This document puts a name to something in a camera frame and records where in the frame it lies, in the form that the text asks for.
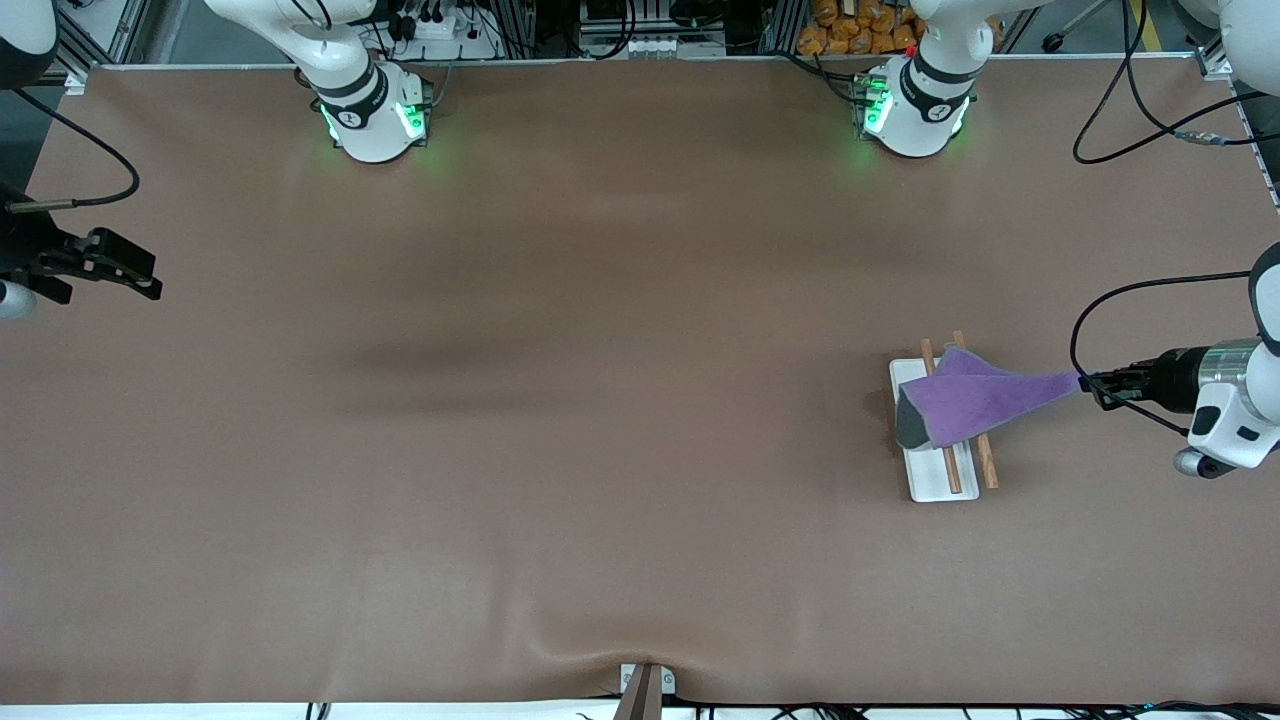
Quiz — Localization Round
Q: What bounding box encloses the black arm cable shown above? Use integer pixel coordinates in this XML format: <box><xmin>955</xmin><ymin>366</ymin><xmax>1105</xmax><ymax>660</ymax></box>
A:
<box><xmin>1069</xmin><ymin>270</ymin><xmax>1253</xmax><ymax>436</ymax></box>
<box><xmin>5</xmin><ymin>88</ymin><xmax>141</xmax><ymax>213</ymax></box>

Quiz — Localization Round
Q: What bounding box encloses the darker wooden rack rod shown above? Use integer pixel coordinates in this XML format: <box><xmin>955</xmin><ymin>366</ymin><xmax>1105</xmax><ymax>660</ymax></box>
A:
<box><xmin>920</xmin><ymin>339</ymin><xmax>964</xmax><ymax>495</ymax></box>

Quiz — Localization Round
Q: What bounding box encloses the black chair caster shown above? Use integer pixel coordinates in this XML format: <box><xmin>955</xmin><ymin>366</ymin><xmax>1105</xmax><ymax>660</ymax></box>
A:
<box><xmin>1037</xmin><ymin>0</ymin><xmax>1101</xmax><ymax>54</ymax></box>

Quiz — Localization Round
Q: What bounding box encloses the brown table cover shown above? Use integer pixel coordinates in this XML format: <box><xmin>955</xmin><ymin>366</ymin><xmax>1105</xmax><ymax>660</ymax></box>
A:
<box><xmin>0</xmin><ymin>55</ymin><xmax>1280</xmax><ymax>706</ymax></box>

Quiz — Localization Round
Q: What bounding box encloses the light wooden rack rod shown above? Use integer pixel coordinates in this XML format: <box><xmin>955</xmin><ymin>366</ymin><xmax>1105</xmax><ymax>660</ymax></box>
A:
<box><xmin>952</xmin><ymin>330</ymin><xmax>1000</xmax><ymax>490</ymax></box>

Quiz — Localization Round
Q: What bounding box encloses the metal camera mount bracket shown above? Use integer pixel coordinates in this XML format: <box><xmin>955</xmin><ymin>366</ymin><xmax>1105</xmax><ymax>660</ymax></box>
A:
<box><xmin>615</xmin><ymin>662</ymin><xmax>677</xmax><ymax>720</ymax></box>

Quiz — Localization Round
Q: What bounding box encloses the black cable with connector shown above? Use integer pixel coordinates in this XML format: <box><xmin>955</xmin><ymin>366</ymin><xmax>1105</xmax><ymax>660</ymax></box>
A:
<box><xmin>1073</xmin><ymin>0</ymin><xmax>1251</xmax><ymax>166</ymax></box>

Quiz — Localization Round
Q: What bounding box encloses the pile of orange packets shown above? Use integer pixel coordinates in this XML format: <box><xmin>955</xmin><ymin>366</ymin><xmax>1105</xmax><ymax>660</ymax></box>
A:
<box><xmin>797</xmin><ymin>0</ymin><xmax>926</xmax><ymax>56</ymax></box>

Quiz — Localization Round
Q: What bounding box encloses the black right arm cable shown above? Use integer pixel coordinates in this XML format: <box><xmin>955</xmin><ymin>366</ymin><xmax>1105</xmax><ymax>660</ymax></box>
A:
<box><xmin>5</xmin><ymin>88</ymin><xmax>141</xmax><ymax>213</ymax></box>

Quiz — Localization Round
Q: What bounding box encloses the white power strip with plugs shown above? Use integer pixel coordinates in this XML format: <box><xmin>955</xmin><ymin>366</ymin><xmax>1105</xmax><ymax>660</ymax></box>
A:
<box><xmin>385</xmin><ymin>5</ymin><xmax>501</xmax><ymax>47</ymax></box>

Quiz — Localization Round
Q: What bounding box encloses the aluminium frame post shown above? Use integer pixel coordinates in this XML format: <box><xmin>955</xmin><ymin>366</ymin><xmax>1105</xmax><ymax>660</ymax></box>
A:
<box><xmin>1197</xmin><ymin>40</ymin><xmax>1241</xmax><ymax>83</ymax></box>
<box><xmin>760</xmin><ymin>0</ymin><xmax>806</xmax><ymax>57</ymax></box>
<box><xmin>50</xmin><ymin>0</ymin><xmax>151</xmax><ymax>97</ymax></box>
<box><xmin>495</xmin><ymin>0</ymin><xmax>543</xmax><ymax>57</ymax></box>

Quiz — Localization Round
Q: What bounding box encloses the grey and purple towel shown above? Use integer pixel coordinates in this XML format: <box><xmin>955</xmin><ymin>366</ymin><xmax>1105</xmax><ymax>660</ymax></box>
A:
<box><xmin>893</xmin><ymin>345</ymin><xmax>1084</xmax><ymax>452</ymax></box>

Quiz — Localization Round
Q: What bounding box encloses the white towel rack base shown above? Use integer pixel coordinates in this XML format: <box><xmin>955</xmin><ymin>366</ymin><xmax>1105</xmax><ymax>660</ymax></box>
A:
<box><xmin>889</xmin><ymin>357</ymin><xmax>981</xmax><ymax>503</ymax></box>

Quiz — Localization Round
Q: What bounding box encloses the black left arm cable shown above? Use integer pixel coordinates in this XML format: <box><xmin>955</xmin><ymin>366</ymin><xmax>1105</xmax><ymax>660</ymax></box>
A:
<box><xmin>1069</xmin><ymin>270</ymin><xmax>1253</xmax><ymax>436</ymax></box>

